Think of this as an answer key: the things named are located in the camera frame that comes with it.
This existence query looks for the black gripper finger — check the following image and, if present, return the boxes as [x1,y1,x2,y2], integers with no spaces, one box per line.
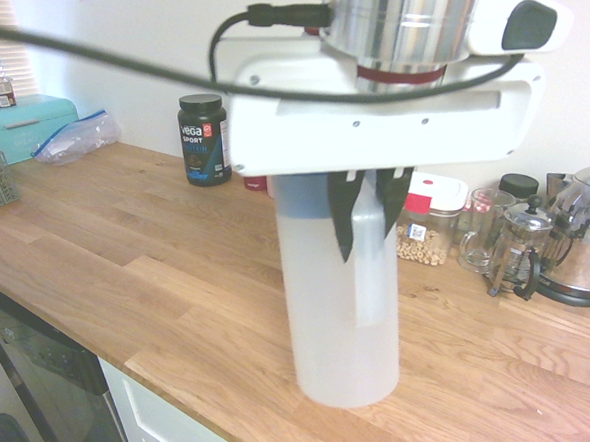
[324,170,374,265]
[374,168,420,241]

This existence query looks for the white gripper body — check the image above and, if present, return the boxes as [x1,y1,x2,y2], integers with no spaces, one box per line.
[221,14,553,181]

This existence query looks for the translucent pitcher with blue lid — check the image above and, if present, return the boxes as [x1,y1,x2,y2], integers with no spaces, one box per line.
[270,167,408,414]

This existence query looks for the cereal container white red lid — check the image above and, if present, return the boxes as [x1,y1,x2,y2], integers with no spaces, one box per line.
[390,167,474,271]

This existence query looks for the jar with red checked lid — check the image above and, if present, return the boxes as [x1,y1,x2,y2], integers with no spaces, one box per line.
[461,191,498,245]

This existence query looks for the clear glass mug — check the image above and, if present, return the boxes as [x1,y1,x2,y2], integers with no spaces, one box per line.
[453,185,523,276]

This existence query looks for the jar with black lid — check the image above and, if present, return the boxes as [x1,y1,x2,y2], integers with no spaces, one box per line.
[497,171,541,205]

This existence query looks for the glass french press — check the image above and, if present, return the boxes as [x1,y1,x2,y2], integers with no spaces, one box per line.
[482,193,561,304]

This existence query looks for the black protein powder tub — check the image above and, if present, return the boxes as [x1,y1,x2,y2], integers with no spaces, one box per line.
[175,92,237,189]

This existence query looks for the shiny steel electric kettle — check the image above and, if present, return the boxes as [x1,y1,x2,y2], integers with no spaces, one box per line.
[526,156,590,312]

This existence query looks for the clear zip bag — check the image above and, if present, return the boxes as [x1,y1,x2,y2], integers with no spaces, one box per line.
[28,108,124,169]

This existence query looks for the white cabinet drawer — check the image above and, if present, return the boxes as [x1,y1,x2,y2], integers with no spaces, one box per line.
[97,346,259,442]

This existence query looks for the teal bread box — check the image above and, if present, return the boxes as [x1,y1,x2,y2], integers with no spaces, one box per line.
[0,91,85,168]

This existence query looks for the black dishwasher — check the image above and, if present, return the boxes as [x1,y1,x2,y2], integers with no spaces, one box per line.
[0,269,134,442]

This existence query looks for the window blinds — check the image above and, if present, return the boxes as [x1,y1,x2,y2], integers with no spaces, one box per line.
[0,0,36,100]

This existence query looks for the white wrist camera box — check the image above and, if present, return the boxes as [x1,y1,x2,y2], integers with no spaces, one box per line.
[464,0,576,59]

